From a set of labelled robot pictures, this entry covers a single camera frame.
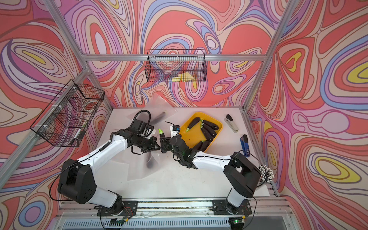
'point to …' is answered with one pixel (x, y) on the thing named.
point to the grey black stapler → (229, 120)
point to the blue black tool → (244, 143)
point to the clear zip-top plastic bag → (158, 109)
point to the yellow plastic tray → (199, 127)
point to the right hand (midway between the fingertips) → (163, 142)
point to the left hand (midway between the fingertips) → (162, 148)
